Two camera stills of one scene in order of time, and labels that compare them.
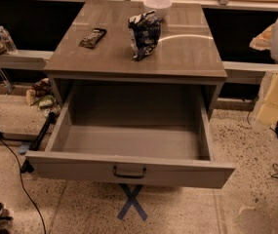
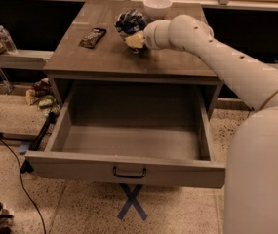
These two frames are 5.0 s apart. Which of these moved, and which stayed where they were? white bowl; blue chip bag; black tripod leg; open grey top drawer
Moved: blue chip bag
Stayed: open grey top drawer; white bowl; black tripod leg
